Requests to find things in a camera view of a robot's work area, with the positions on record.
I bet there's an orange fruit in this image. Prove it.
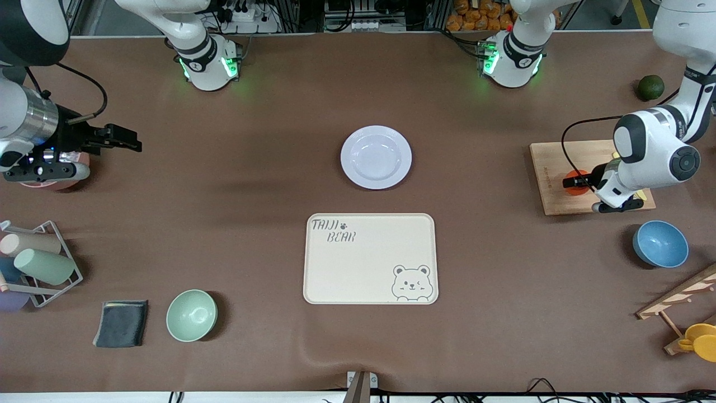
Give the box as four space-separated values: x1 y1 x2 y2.
564 170 592 197

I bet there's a pale lavender plate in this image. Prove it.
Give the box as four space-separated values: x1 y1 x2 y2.
340 125 413 190

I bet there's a wooden cutting board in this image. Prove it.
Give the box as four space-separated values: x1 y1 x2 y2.
529 140 657 216

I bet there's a pink bowl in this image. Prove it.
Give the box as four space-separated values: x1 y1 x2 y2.
11 151 91 192

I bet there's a blue bowl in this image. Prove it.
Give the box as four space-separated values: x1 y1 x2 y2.
632 220 690 269

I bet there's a dark green lime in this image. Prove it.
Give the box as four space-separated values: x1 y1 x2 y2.
637 74 666 102

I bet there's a beige cup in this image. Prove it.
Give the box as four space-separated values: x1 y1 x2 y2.
0 233 62 257

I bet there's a mint green cup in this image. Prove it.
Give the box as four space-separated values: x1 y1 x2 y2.
13 248 76 285

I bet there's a wooden peg dish rack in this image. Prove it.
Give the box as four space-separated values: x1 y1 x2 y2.
636 263 716 356

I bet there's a blue cup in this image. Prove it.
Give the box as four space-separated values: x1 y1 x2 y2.
0 256 23 284

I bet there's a white power strip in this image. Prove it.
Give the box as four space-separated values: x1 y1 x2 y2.
221 0 280 34

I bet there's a purple cup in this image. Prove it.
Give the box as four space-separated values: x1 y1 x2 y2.
0 290 31 312

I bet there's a dark grey cloth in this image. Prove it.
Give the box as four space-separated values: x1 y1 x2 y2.
92 300 149 349

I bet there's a mint green bowl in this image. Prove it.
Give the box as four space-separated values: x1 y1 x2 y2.
166 289 218 343

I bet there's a pile of orange fruits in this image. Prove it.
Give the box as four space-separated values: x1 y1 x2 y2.
446 0 518 32

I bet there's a yellow round dish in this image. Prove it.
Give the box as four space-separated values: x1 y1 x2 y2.
693 334 716 363

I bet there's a cream tray with bear print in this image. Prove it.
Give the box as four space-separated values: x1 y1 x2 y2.
303 213 439 306

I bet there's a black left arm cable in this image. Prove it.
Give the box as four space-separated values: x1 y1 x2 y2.
560 90 681 181

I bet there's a grey wire cup rack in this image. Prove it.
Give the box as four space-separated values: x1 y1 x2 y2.
0 220 84 308

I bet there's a yellow cup with handle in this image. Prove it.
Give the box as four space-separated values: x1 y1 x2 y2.
678 323 716 352

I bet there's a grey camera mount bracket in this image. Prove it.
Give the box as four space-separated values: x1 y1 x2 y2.
342 371 379 403

